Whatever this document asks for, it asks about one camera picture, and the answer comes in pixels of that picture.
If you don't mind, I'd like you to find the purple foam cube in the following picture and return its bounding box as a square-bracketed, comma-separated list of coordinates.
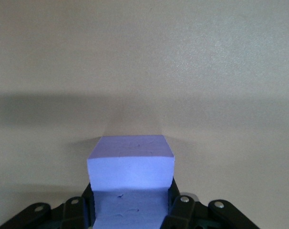
[86, 135, 176, 229]

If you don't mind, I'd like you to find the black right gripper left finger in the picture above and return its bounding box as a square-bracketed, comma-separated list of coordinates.
[0, 181, 95, 229]

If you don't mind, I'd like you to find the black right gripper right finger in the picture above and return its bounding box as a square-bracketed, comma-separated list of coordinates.
[162, 177, 257, 229]

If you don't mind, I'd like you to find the brown table cover sheet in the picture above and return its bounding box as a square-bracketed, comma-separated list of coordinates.
[0, 0, 289, 229]

